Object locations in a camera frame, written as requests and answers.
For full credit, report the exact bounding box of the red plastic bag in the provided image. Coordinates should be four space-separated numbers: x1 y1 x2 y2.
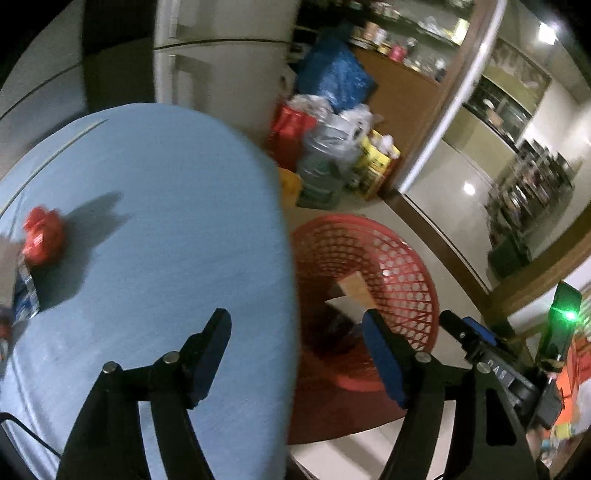
22 206 66 267

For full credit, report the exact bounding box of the brown wooden cabinet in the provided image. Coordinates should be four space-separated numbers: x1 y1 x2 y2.
353 47 440 197

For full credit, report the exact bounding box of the yellow printed bag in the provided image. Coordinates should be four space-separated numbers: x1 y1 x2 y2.
349 130 401 200

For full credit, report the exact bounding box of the light blue tablecloth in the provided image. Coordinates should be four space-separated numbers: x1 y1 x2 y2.
1 104 298 479

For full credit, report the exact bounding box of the black cable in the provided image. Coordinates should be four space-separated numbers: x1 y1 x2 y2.
0 411 63 460

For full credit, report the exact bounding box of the white plastic bag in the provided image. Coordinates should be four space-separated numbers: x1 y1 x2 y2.
287 94 374 142

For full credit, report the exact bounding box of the clear water jug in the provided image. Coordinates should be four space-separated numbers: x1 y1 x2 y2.
297 114 361 210

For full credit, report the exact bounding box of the grey refrigerator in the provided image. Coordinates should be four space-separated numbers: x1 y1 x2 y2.
1 1 87 175

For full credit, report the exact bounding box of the grey cardboard box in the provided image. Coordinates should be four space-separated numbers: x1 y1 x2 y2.
0 236 22 309

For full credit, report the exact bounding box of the silver two-door refrigerator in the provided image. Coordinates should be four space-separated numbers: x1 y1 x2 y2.
153 0 300 145

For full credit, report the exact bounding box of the dark blue plastic bag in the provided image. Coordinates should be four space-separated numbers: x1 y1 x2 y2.
295 37 377 112

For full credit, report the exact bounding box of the red plastic laundry basket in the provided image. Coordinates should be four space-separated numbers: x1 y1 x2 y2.
291 214 439 392

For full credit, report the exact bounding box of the red paper bag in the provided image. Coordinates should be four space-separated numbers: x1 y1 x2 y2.
266 104 317 172

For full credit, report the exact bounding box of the metal dish rack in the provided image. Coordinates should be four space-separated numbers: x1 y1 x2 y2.
486 140 575 280

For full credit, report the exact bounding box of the small brown cardboard box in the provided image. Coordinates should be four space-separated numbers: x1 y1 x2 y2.
329 271 377 309

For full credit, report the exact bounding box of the yellow plastic container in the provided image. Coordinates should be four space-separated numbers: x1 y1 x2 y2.
277 167 303 208

